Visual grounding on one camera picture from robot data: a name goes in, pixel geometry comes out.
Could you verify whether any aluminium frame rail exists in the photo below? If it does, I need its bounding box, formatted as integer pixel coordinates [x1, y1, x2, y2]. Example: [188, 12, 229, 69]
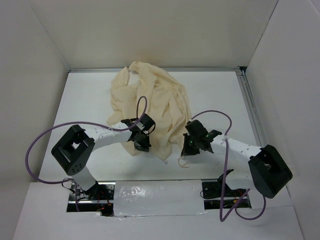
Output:
[234, 67, 266, 146]

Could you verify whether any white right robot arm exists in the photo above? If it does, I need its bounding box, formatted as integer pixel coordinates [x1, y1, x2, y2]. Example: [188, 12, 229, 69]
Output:
[181, 120, 293, 199]

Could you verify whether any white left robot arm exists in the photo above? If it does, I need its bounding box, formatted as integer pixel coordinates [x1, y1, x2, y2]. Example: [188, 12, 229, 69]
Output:
[51, 113, 156, 200]

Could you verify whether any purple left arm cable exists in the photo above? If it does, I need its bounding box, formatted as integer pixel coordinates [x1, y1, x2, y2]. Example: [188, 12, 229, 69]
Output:
[25, 96, 148, 212]

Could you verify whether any cream yellow jacket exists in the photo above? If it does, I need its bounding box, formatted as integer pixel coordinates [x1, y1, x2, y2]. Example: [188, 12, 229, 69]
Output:
[106, 61, 192, 162]

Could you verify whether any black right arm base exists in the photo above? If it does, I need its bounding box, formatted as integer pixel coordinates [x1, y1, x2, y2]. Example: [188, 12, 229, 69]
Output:
[199, 175, 246, 210]

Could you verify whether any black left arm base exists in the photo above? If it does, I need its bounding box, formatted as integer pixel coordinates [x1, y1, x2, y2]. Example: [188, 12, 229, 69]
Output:
[61, 178, 116, 217]

